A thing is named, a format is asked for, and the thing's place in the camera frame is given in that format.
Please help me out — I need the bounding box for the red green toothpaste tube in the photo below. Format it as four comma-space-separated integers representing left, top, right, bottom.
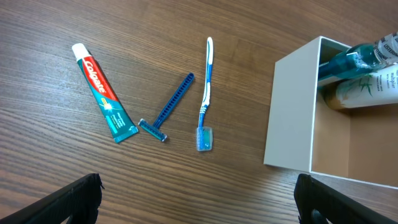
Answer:
72, 43, 139, 144

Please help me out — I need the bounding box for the white lotion tube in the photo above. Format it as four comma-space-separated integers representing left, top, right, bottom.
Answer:
323, 65, 397, 110

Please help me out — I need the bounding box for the blue mouthwash bottle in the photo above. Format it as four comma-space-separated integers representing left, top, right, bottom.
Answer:
318, 32, 397, 86

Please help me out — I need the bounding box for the white cardboard box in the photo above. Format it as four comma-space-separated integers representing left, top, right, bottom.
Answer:
264, 36, 397, 189

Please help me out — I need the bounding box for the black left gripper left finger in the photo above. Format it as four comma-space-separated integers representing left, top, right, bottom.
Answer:
1, 173, 103, 224

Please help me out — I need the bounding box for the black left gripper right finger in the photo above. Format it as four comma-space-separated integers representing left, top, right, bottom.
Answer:
294, 174, 397, 224

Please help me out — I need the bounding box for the blue disposable razor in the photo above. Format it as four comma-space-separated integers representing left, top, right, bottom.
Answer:
139, 73, 195, 142

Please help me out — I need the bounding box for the blue white toothbrush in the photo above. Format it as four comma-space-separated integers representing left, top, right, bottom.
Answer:
196, 37, 214, 152

